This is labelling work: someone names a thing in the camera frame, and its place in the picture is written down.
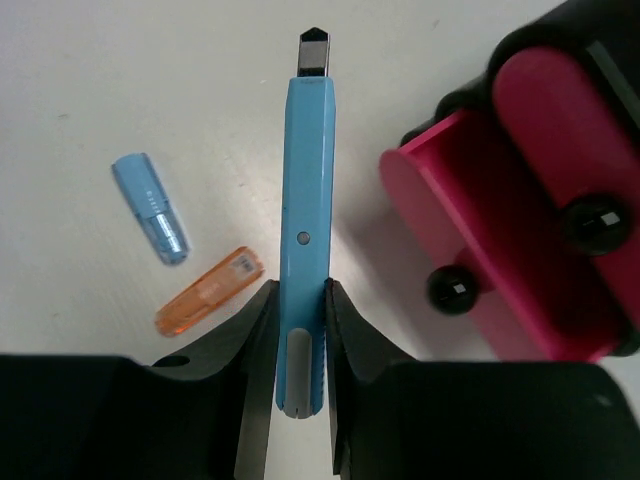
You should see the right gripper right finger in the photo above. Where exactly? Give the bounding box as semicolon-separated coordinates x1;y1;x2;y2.
325;280;639;479

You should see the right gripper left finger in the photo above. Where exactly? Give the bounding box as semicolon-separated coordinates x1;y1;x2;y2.
1;281;279;479

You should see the blue utility knife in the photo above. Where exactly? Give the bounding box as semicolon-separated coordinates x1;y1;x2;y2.
276;27;336;419

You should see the orange correction tape case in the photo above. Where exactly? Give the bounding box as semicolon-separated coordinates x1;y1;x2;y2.
154;246;264;337

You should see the blue correction tape case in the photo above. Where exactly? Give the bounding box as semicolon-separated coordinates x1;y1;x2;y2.
111;153;189;265

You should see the black drawer cabinet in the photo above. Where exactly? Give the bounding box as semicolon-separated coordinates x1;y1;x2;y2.
398;1;639;356

